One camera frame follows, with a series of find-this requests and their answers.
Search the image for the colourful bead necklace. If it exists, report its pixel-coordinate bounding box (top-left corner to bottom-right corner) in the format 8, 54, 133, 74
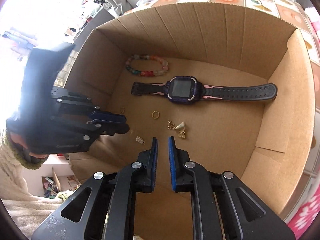
125, 54, 169, 78

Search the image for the gold butterfly charm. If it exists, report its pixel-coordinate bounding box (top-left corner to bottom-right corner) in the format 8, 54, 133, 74
178, 129, 186, 139

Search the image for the silver rectangular charm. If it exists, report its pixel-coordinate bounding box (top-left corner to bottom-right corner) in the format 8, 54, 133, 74
136, 137, 145, 144
174, 122, 185, 130

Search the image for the purple kids smartwatch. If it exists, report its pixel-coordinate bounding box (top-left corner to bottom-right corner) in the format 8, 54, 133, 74
131, 76, 278, 105

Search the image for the person left hand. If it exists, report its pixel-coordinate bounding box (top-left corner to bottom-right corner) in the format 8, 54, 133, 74
10, 132, 49, 159

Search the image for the green fleece cuff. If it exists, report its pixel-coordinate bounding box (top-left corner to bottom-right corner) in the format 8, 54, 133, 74
2, 129, 48, 170

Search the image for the gold clover charm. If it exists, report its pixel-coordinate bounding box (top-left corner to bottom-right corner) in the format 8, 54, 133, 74
168, 120, 176, 130

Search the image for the white fleece robe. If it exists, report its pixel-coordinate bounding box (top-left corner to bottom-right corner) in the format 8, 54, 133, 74
1, 141, 63, 239

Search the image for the pink floral blanket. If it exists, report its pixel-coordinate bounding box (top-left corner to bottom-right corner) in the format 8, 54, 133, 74
288, 7, 319, 239

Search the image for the dark grey cabinet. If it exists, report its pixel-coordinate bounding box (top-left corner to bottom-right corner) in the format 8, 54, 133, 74
74, 9, 114, 52

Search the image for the brown cardboard box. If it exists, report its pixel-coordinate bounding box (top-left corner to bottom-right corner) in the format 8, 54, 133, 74
64, 2, 316, 240

